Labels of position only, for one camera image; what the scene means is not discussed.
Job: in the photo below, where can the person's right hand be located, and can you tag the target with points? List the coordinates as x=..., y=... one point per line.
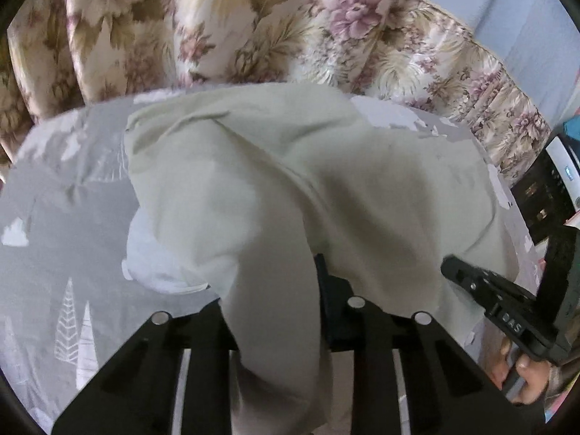
x=528, y=378

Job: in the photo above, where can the floral curtain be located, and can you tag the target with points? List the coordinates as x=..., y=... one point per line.
x=253, y=22

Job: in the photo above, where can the white and black appliance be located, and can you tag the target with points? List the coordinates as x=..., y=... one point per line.
x=539, y=204

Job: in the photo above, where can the white cloth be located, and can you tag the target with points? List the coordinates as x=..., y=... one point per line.
x=154, y=258

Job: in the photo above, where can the white device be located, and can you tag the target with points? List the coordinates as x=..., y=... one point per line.
x=564, y=163

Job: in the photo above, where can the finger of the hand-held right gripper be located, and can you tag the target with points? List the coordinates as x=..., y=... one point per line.
x=471, y=281

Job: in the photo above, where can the grey printed bed sheet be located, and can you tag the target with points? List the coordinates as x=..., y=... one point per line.
x=59, y=208

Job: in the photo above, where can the cream large garment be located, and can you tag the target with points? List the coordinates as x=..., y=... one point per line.
x=294, y=181

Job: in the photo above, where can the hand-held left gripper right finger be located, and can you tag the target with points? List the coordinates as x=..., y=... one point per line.
x=328, y=299

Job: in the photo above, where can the teal object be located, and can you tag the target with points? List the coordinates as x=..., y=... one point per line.
x=573, y=127

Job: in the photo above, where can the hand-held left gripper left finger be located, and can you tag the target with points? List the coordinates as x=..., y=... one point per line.
x=208, y=330

